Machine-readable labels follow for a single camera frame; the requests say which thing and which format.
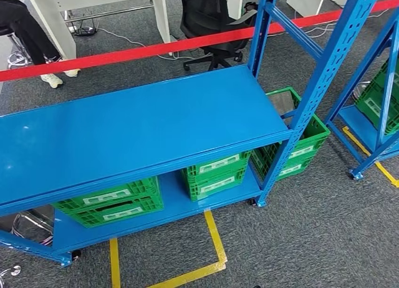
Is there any blue metal shelf rack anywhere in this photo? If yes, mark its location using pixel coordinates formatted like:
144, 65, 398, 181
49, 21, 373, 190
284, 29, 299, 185
324, 7, 399, 181
0, 0, 385, 268

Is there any black stool with chrome base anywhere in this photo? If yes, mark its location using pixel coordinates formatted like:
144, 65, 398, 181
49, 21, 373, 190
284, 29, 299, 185
0, 26, 32, 69

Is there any black device with cables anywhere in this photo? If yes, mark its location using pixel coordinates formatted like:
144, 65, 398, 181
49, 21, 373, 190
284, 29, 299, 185
72, 18, 98, 37

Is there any chrome star stool base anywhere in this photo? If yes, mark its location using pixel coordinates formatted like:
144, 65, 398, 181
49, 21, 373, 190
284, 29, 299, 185
0, 264, 22, 288

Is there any white floor cable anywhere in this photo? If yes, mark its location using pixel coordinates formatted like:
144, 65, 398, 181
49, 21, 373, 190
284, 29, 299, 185
97, 27, 213, 62

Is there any red barrier tape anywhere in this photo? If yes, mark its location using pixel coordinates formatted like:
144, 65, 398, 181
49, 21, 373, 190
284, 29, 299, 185
0, 0, 399, 83

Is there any chrome disc stool base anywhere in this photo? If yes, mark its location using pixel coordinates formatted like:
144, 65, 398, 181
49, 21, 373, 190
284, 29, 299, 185
12, 205, 55, 246

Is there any black office chair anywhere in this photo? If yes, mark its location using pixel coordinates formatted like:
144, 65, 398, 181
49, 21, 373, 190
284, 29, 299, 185
179, 0, 259, 72

